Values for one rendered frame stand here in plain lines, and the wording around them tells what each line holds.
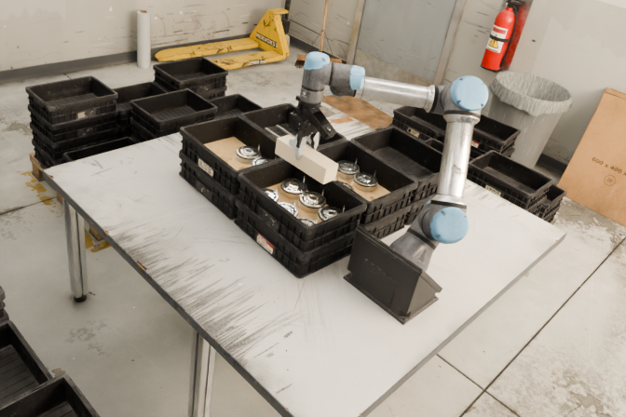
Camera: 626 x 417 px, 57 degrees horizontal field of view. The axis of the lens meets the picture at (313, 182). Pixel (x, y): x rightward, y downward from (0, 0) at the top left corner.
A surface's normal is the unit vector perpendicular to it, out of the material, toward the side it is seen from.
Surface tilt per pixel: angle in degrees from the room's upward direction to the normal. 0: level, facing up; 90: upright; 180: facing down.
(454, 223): 65
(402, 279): 90
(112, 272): 0
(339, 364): 0
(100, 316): 0
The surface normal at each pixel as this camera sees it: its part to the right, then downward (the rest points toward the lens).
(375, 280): -0.70, 0.28
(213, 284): 0.15, -0.84
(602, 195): -0.60, 0.02
